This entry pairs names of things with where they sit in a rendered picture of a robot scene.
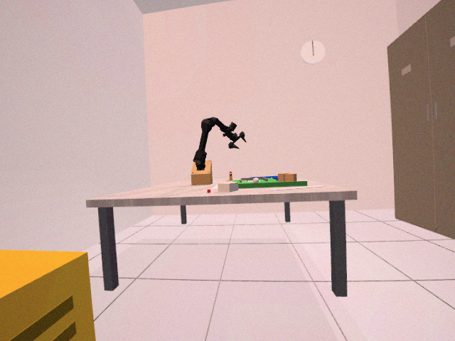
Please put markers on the green flat mat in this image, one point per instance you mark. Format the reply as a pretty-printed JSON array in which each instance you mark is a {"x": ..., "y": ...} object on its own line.
[{"x": 270, "y": 180}]

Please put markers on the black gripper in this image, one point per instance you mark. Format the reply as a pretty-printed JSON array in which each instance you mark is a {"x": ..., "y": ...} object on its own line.
[{"x": 234, "y": 138}]

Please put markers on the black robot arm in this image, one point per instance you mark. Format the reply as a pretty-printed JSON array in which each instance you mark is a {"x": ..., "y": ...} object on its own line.
[{"x": 206, "y": 126}]

